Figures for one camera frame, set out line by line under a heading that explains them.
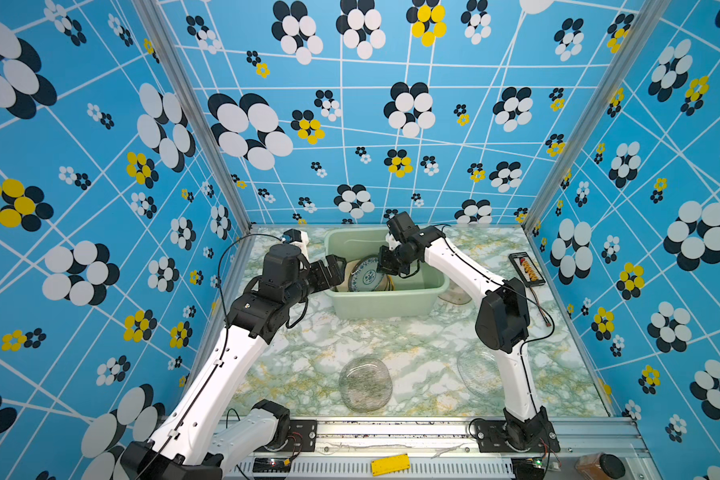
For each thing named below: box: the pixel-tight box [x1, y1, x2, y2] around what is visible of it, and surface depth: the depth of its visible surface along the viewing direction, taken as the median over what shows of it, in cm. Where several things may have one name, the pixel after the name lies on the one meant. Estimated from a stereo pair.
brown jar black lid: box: [574, 452, 626, 480], surface depth 63 cm
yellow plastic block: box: [372, 453, 411, 477], surface depth 71 cm
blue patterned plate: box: [348, 255, 385, 292], surface depth 96 cm
